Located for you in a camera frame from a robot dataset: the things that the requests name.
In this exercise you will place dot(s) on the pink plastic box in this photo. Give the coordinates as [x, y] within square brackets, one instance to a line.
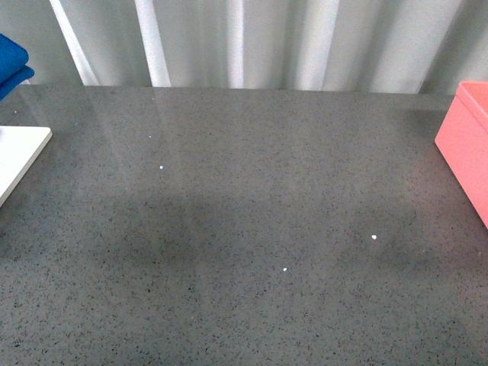
[462, 140]

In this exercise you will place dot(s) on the blue microfiber cloth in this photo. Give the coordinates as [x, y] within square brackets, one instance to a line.
[14, 68]

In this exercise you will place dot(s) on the white flat board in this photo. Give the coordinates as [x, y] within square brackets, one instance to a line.
[20, 146]

